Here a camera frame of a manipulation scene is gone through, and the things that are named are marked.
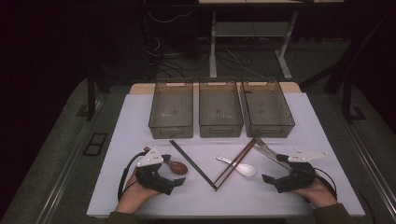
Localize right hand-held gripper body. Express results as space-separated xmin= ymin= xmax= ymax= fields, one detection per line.
xmin=274 ymin=147 xmax=330 ymax=194

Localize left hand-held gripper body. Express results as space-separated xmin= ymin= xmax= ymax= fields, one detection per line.
xmin=134 ymin=146 xmax=183 ymax=196

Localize brown wooden spoon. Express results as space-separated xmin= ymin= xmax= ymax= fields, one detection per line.
xmin=143 ymin=147 xmax=189 ymax=176

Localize metal tongs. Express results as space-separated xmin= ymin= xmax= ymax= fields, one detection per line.
xmin=251 ymin=144 xmax=293 ymax=172

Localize white ceramic spoon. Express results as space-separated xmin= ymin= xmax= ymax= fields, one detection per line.
xmin=216 ymin=155 xmax=257 ymax=177

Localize transparent brown plastic bin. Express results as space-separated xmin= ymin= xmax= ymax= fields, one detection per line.
xmin=198 ymin=78 xmax=245 ymax=139
xmin=148 ymin=79 xmax=194 ymax=140
xmin=240 ymin=79 xmax=296 ymax=138

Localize person's right hand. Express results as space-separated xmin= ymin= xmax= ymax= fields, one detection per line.
xmin=290 ymin=176 xmax=339 ymax=209

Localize person's left hand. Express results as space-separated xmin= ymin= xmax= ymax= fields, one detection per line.
xmin=115 ymin=167 xmax=163 ymax=215

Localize black metal stand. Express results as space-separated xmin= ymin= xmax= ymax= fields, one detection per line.
xmin=342 ymin=77 xmax=368 ymax=123
xmin=76 ymin=69 xmax=97 ymax=122

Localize white metal desk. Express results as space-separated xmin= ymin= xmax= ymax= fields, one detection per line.
xmin=198 ymin=0 xmax=345 ymax=80

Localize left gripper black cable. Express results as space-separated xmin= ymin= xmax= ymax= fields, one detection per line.
xmin=117 ymin=150 xmax=148 ymax=202

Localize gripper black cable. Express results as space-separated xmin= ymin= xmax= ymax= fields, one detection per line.
xmin=117 ymin=150 xmax=148 ymax=202
xmin=314 ymin=167 xmax=339 ymax=200

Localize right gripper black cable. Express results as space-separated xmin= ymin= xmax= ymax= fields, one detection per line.
xmin=314 ymin=167 xmax=339 ymax=200

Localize metal floor rail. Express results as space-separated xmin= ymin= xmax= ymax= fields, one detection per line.
xmin=342 ymin=118 xmax=396 ymax=216
xmin=34 ymin=102 xmax=106 ymax=224

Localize black floor outlet frame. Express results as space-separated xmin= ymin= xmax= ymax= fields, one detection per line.
xmin=82 ymin=132 xmax=109 ymax=157

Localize bundle of floor cables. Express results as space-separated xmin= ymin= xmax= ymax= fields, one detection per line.
xmin=144 ymin=31 xmax=275 ymax=80

